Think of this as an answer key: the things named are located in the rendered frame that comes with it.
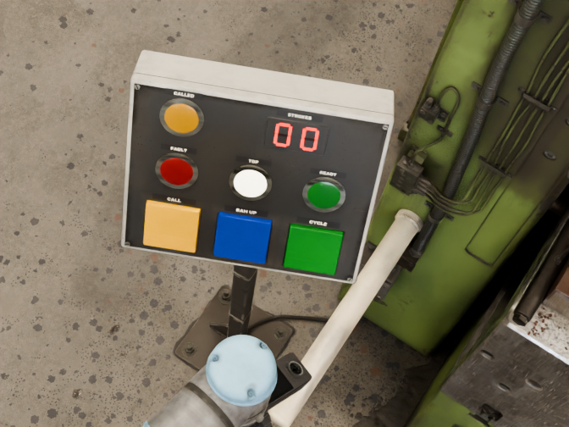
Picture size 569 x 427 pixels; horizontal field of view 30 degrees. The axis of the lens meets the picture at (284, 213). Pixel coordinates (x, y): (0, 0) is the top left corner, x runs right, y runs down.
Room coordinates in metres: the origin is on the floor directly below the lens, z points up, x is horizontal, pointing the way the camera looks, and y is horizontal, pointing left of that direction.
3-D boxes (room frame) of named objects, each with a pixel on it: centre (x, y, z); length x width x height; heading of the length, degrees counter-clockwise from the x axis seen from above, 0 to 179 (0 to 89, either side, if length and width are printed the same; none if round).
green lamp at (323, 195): (0.59, -0.05, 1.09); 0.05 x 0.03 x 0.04; 68
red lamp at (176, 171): (0.58, 0.15, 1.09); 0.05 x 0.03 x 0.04; 68
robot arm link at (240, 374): (0.28, 0.01, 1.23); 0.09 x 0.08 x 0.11; 147
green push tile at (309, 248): (0.54, -0.05, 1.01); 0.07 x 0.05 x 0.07; 93
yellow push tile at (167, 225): (0.53, 0.15, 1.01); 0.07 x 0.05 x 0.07; 93
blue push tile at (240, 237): (0.54, 0.05, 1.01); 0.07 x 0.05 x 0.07; 93
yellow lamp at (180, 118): (0.62, 0.15, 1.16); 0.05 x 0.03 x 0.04; 68
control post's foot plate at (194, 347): (0.67, 0.05, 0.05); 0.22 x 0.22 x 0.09; 68
